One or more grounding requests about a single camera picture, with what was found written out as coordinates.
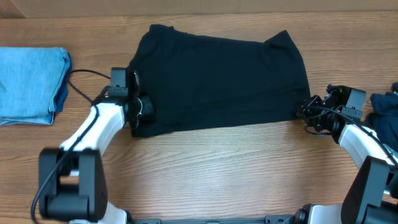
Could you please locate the dark navy garment pile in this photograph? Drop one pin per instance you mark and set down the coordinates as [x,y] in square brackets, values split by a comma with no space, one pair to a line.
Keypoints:
[383,119]

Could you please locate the folded light blue jeans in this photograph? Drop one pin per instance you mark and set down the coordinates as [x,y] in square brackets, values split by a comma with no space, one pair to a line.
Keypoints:
[33,84]

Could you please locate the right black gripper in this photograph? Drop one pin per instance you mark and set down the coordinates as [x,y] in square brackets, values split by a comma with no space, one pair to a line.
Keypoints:
[315,106]

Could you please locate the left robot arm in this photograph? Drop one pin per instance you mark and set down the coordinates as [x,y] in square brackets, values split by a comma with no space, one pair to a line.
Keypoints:
[72,185]

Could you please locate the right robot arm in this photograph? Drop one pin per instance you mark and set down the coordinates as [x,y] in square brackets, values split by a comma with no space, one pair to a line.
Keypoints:
[339,115]

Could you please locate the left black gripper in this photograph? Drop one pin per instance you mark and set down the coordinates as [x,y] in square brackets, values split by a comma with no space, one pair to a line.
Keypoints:
[135,101]

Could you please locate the black garment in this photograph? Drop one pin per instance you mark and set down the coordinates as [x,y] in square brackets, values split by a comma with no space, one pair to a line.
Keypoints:
[198,82]

